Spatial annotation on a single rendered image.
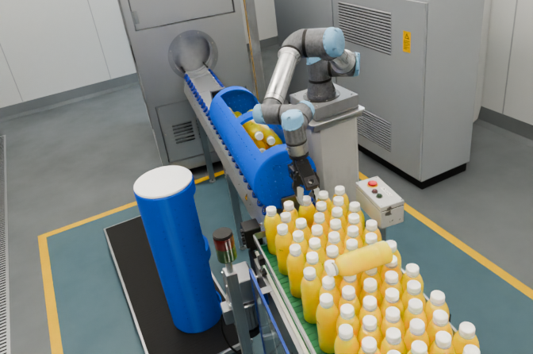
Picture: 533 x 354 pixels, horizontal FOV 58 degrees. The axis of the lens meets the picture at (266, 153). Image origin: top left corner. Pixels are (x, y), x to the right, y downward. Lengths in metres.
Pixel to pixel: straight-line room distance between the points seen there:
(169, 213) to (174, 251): 0.22
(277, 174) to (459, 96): 2.09
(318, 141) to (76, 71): 4.99
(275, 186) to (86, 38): 5.18
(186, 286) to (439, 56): 2.22
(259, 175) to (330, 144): 0.60
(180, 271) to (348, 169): 1.01
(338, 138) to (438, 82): 1.29
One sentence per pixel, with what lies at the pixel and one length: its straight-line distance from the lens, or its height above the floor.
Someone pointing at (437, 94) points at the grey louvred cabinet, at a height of 0.77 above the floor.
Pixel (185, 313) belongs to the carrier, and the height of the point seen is 0.31.
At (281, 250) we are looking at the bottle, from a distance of 1.78.
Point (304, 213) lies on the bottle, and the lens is 1.89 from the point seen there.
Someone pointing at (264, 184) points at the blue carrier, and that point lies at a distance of 2.00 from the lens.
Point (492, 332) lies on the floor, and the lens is 2.94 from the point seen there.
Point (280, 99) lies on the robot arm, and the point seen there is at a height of 1.49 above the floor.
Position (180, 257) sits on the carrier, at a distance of 2.40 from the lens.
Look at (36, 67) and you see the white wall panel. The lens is 6.92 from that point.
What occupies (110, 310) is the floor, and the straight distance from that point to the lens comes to 3.30.
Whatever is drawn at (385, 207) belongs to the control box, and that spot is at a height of 1.09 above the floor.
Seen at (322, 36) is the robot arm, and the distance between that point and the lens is 1.95.
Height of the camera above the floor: 2.17
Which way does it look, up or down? 29 degrees down
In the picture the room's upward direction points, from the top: 8 degrees counter-clockwise
